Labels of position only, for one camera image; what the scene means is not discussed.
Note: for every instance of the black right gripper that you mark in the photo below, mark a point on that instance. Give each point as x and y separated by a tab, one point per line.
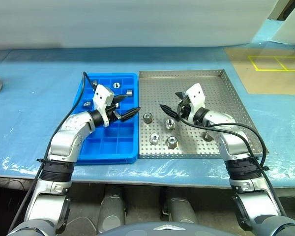
185	108

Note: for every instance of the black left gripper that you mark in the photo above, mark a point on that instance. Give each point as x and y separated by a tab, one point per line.
112	110

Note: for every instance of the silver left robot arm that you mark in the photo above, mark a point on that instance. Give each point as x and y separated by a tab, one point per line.
64	140

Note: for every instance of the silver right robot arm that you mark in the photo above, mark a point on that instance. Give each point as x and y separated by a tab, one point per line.
233	147

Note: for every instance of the blue compartment tray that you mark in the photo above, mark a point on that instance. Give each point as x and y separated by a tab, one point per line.
110	145

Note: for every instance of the metal nut in bin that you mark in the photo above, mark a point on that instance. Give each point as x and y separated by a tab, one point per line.
116	85
129	92

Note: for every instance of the perforated metal tray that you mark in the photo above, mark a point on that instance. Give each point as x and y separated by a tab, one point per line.
162	93

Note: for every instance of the metal nut on tray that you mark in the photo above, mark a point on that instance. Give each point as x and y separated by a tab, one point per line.
154	138
172	142
207	136

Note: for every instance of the brown flat mat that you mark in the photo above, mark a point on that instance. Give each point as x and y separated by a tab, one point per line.
260	78

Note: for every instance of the grey rounded cylinder shape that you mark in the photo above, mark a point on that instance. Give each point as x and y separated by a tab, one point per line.
111	209
179	209

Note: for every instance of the grey-blue robot chest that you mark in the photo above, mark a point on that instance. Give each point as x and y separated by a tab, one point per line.
152	229

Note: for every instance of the white foam panel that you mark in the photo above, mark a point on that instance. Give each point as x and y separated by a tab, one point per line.
292	27

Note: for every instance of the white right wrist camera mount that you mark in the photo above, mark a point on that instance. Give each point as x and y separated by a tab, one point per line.
196	94

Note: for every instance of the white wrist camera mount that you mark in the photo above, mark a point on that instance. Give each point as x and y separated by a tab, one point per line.
196	94
100	96

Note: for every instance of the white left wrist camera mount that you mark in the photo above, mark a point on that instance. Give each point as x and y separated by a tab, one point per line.
100	96

